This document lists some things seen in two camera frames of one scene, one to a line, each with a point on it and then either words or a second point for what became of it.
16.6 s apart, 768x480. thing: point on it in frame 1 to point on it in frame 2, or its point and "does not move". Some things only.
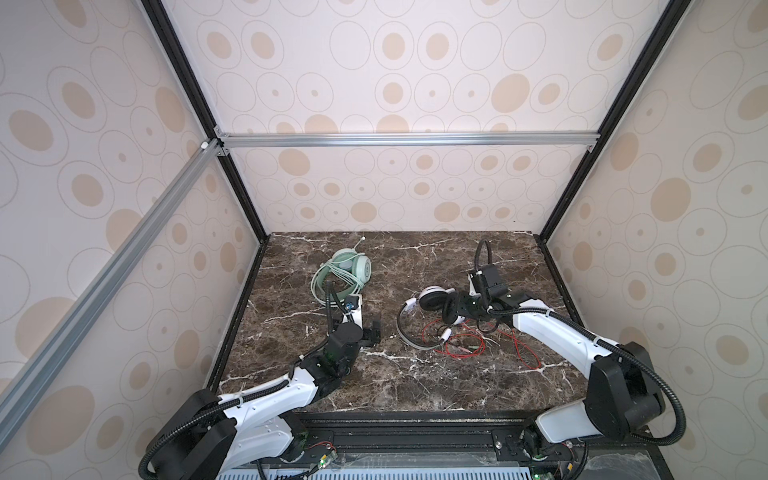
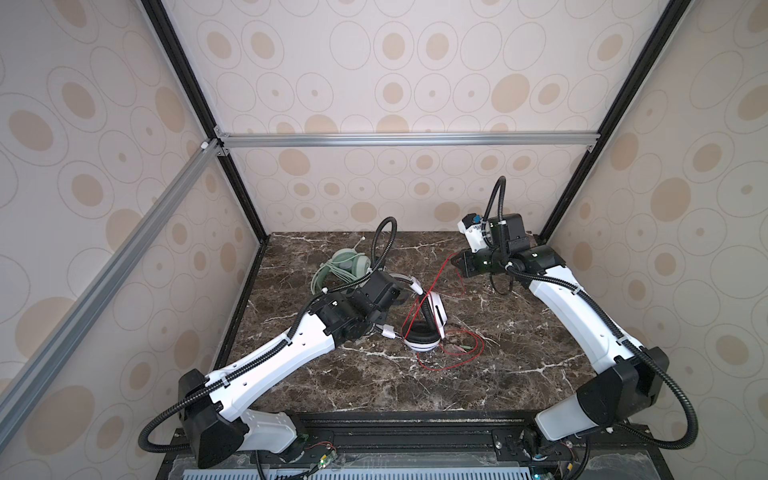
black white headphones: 433,298 to 426,334
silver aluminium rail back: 407,137 does not move
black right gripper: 461,300 to 465,262
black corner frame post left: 155,12 does not move
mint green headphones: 348,262 does not move
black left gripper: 375,330 to 388,305
